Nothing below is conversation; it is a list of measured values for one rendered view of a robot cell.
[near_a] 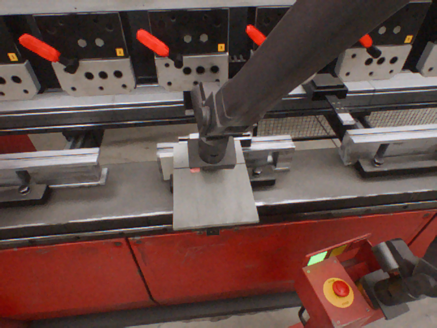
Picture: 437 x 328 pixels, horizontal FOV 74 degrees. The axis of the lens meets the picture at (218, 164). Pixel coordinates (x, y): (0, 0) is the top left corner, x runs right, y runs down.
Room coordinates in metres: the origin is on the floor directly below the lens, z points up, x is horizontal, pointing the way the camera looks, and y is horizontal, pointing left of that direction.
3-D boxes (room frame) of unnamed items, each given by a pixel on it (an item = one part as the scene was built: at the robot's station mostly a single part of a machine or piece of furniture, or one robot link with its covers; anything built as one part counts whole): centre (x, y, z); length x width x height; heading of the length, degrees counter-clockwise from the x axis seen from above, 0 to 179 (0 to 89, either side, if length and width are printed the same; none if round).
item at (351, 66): (0.66, -0.34, 1.26); 0.15 x 0.09 x 0.17; 96
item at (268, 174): (0.56, -0.01, 0.89); 0.30 x 0.05 x 0.03; 96
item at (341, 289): (0.29, -0.30, 0.79); 0.04 x 0.04 x 0.04
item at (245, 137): (0.62, 0.01, 0.99); 0.20 x 0.03 x 0.03; 96
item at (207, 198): (0.47, 0.02, 1.00); 0.26 x 0.18 x 0.01; 6
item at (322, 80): (0.81, -0.37, 1.01); 0.26 x 0.12 x 0.05; 6
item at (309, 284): (0.31, -0.34, 0.75); 0.20 x 0.16 x 0.18; 109
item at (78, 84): (0.59, 0.26, 1.26); 0.15 x 0.09 x 0.17; 96
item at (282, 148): (0.62, -0.02, 0.92); 0.39 x 0.06 x 0.10; 96
